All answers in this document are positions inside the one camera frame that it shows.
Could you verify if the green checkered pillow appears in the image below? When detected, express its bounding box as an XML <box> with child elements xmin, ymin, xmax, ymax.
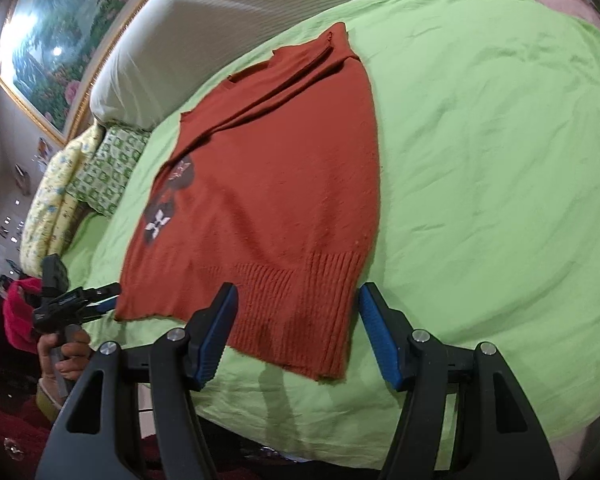
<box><xmin>66</xmin><ymin>125</ymin><xmax>151</xmax><ymax>218</ymax></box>

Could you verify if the yellow printed blanket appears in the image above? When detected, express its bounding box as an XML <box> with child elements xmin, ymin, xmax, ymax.
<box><xmin>19</xmin><ymin>121</ymin><xmax>106</xmax><ymax>276</ymax></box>

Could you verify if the orange knit sweater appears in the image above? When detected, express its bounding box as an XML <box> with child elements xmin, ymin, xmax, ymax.
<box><xmin>114</xmin><ymin>22</ymin><xmax>383</xmax><ymax>381</ymax></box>

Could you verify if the white striped pillow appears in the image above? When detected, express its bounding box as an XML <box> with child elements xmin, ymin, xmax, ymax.
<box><xmin>89</xmin><ymin>0</ymin><xmax>511</xmax><ymax>131</ymax></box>

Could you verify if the dark red rug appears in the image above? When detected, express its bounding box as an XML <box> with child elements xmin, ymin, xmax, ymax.
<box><xmin>0</xmin><ymin>395</ymin><xmax>161</xmax><ymax>480</ymax></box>

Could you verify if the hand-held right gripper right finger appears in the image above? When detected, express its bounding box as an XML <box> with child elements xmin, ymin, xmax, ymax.
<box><xmin>357</xmin><ymin>282</ymin><xmax>561</xmax><ymax>480</ymax></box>

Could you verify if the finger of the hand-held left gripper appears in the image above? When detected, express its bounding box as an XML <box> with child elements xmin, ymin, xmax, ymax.
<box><xmin>84</xmin><ymin>282</ymin><xmax>122</xmax><ymax>300</ymax></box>
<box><xmin>82</xmin><ymin>295</ymin><xmax>119</xmax><ymax>322</ymax></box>

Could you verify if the light green bed sheet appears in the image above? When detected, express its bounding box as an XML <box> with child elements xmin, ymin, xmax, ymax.
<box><xmin>60</xmin><ymin>0</ymin><xmax>600</xmax><ymax>471</ymax></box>

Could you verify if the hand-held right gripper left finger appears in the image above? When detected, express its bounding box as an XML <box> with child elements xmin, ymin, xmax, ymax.
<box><xmin>35</xmin><ymin>282</ymin><xmax>240</xmax><ymax>480</ymax></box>

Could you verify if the person's left hand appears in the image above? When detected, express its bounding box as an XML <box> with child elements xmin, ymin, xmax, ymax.
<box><xmin>37</xmin><ymin>332</ymin><xmax>92</xmax><ymax>387</ymax></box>

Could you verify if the pink fluffy cloth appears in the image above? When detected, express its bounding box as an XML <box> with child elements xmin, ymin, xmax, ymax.
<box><xmin>2</xmin><ymin>275</ymin><xmax>48</xmax><ymax>353</ymax></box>

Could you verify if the gold framed flower painting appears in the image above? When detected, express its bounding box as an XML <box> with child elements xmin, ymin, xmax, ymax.
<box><xmin>0</xmin><ymin>0</ymin><xmax>201</xmax><ymax>148</ymax></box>

